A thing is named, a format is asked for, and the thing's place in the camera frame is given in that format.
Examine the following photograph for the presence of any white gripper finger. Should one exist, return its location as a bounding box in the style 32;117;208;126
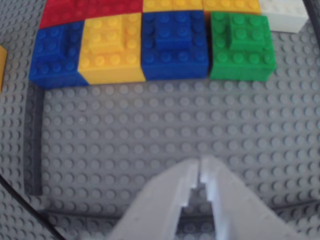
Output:
199;156;301;240
109;157;201;240

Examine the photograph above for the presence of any yellow lego cube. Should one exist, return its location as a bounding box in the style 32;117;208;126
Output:
0;44;8;92
77;12;146;85
202;0;262;16
142;0;205;13

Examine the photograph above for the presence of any blue lego cube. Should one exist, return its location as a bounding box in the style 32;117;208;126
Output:
28;21;90;90
141;10;210;81

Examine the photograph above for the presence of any green lego cube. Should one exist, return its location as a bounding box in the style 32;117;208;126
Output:
209;11;277;81

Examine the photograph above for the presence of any red lego cube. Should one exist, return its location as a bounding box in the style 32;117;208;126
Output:
39;0;93;30
87;0;144;20

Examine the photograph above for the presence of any white lego cube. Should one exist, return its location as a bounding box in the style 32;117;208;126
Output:
259;0;310;33

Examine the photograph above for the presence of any grey studded lego baseplate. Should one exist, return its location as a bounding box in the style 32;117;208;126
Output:
0;0;320;240

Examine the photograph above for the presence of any dark grey lego bar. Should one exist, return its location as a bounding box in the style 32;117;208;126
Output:
23;83;45;196

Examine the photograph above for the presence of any thick black cable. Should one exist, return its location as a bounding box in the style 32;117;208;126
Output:
0;173;65;240

